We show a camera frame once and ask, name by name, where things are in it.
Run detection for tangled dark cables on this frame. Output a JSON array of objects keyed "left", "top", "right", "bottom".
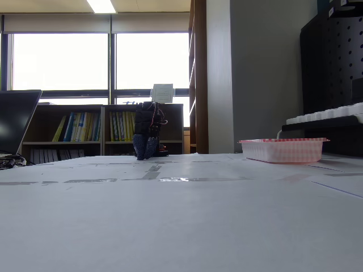
[{"left": 0, "top": 154, "right": 28, "bottom": 171}]

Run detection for black shelf board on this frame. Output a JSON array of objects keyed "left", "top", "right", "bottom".
[{"left": 281, "top": 114, "right": 363, "bottom": 158}]

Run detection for black laptop screen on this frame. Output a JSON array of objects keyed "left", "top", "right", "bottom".
[{"left": 0, "top": 90, "right": 43, "bottom": 160}]

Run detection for red checkered tray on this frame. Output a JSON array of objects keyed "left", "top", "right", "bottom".
[{"left": 237, "top": 137, "right": 331, "bottom": 164}]

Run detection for dark labelled storage box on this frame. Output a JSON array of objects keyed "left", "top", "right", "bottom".
[{"left": 316, "top": 0, "right": 363, "bottom": 18}]

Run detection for white paper sign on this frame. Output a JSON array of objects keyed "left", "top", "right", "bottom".
[{"left": 150, "top": 83, "right": 175, "bottom": 103}]

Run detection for low brown bookcase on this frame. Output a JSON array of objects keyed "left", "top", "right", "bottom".
[{"left": 21, "top": 103, "right": 184, "bottom": 165}]

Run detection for black pegboard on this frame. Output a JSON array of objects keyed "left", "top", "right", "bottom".
[{"left": 299, "top": 8, "right": 363, "bottom": 116}]

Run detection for row of yellow blue books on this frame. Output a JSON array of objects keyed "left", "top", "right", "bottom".
[
  {"left": 109, "top": 111, "right": 137, "bottom": 142},
  {"left": 52, "top": 112, "right": 102, "bottom": 142}
]

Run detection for tall brown shelf unit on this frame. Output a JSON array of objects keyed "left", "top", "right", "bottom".
[{"left": 188, "top": 0, "right": 209, "bottom": 155}]

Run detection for grey roller blind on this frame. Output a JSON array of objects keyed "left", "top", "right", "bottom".
[{"left": 110, "top": 13, "right": 191, "bottom": 33}]

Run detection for dark window frame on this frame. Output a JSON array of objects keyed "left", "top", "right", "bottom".
[{"left": 0, "top": 31, "right": 191, "bottom": 106}]

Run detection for row of white binders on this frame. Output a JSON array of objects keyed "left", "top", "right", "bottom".
[{"left": 29, "top": 148, "right": 86, "bottom": 165}]

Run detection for ceiling light panel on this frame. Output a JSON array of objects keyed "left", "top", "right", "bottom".
[{"left": 86, "top": 0, "right": 117, "bottom": 14}]

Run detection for red black servo cable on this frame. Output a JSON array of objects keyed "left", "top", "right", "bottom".
[{"left": 153, "top": 103, "right": 168, "bottom": 128}]

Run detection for white power strip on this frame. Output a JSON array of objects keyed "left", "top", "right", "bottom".
[{"left": 285, "top": 102, "right": 363, "bottom": 125}]

